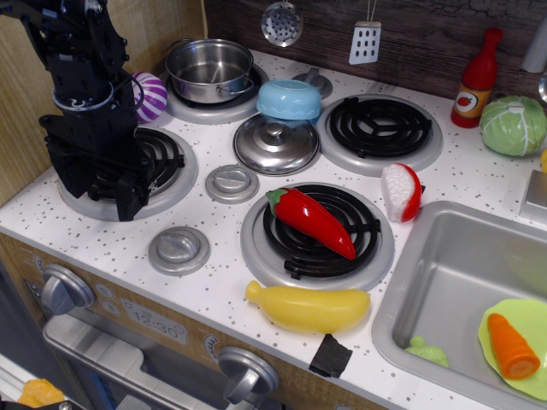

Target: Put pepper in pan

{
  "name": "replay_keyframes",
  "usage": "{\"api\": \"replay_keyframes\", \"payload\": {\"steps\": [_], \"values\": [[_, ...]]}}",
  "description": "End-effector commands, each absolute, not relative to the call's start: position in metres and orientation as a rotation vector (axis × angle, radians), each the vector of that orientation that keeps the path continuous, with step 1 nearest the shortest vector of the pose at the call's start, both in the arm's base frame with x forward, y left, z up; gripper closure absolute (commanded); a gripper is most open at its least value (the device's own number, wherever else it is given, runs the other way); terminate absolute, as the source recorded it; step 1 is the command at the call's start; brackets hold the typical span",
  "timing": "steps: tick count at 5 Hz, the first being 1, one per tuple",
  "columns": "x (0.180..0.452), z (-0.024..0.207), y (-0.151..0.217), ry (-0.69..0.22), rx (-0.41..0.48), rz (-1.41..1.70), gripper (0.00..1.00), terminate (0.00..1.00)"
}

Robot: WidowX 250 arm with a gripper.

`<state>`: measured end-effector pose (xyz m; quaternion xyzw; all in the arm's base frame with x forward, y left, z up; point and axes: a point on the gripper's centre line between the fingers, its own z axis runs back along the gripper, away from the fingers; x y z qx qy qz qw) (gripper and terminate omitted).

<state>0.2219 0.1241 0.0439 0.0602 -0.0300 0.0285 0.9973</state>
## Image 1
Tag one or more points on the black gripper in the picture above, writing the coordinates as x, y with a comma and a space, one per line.
96, 133

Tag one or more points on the red toy chili pepper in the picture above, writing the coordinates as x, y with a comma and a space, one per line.
304, 214

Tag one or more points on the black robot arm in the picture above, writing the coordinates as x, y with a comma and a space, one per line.
74, 40

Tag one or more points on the front left black burner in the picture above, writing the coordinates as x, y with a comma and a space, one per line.
173, 174

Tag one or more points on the black burner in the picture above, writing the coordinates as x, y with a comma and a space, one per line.
365, 133
276, 254
173, 174

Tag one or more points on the purple white striped ball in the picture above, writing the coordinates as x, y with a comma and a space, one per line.
153, 93

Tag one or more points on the silver stovetop knob front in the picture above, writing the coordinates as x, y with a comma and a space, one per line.
179, 251

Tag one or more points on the silver stovetop knob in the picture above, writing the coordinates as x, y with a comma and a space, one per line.
179, 251
232, 184
318, 80

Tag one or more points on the left silver oven knob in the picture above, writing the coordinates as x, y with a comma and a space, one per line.
64, 291

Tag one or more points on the silver oven knob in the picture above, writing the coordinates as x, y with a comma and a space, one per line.
249, 377
64, 291

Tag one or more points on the silver stovetop knob middle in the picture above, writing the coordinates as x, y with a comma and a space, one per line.
232, 184

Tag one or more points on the oven clock display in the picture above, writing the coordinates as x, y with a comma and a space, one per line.
155, 321

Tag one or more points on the stainless steel pot lid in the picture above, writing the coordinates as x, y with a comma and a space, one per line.
272, 146

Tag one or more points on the front right black burner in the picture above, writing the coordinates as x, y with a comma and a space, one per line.
276, 254

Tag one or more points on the light blue plastic bowl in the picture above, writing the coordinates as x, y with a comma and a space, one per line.
289, 99

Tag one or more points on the orange toy on floor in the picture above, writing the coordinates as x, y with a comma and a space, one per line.
40, 392

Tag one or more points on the silver stovetop knob back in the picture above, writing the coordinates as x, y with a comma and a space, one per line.
318, 80

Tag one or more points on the hanging metal slotted ladle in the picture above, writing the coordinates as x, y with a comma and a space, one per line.
282, 24

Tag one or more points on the yellow toy banana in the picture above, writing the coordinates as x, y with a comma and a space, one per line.
310, 311

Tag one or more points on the right silver oven knob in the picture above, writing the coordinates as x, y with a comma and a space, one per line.
249, 377

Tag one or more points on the back right black burner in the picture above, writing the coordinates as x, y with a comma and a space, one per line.
365, 133

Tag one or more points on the black tape patch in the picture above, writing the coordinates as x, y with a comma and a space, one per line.
331, 358

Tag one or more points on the hanging metal slotted spatula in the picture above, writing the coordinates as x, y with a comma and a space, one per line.
366, 38

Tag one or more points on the red white toy radish slice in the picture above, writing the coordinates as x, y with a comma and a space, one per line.
402, 191

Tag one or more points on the silver toy sink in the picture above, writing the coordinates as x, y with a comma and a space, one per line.
458, 262

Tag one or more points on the small green toy vegetable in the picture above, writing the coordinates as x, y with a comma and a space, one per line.
419, 347

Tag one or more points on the red toy ketchup bottle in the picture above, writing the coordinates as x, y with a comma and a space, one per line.
478, 80

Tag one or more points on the green toy cabbage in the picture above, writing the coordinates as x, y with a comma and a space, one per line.
513, 126

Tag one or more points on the silver faucet base block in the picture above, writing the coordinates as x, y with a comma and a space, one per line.
533, 206

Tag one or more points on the yellow toy at edge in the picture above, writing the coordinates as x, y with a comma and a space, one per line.
543, 161

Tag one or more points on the light green plastic plate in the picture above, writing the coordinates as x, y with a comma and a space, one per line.
528, 317

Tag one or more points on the silver toy faucet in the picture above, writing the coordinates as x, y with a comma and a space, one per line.
536, 54

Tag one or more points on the orange toy carrot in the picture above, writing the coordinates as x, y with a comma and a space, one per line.
515, 358

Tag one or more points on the silver oven door handle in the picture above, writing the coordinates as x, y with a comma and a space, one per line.
144, 375

